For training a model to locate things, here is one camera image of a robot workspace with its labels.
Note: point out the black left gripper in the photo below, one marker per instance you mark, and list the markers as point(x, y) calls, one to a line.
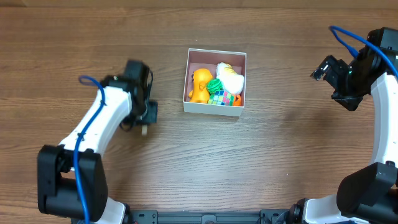
point(150, 112)

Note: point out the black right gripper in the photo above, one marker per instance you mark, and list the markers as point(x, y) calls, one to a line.
point(344, 97)

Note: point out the yellow wooden rattle drum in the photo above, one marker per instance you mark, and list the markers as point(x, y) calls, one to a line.
point(144, 129)

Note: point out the orange dinosaur toy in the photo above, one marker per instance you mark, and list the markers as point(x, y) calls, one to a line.
point(200, 79)

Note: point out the green round plastic toy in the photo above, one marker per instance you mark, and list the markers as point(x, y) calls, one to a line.
point(214, 85)

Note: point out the multicoloured puzzle cube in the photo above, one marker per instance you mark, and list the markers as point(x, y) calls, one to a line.
point(221, 97)

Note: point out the white plush duck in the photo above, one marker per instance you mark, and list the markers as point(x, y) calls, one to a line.
point(231, 81)

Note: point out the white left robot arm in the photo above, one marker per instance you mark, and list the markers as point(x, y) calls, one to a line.
point(71, 181)

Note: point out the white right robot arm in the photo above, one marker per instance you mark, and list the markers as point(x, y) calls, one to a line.
point(369, 195)

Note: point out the white box with pink interior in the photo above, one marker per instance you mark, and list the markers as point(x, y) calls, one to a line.
point(209, 59)

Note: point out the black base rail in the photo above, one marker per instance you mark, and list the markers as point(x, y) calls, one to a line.
point(263, 217)

